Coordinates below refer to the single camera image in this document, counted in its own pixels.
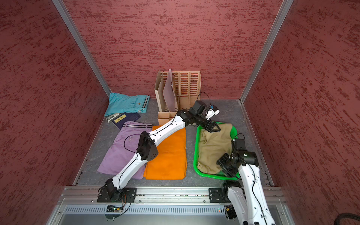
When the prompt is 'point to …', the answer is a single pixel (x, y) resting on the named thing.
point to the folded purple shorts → (122, 147)
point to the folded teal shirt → (120, 103)
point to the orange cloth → (170, 163)
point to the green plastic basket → (235, 136)
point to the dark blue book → (125, 116)
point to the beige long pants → (213, 146)
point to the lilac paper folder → (169, 95)
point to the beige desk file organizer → (187, 87)
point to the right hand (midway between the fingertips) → (217, 167)
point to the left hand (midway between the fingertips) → (215, 128)
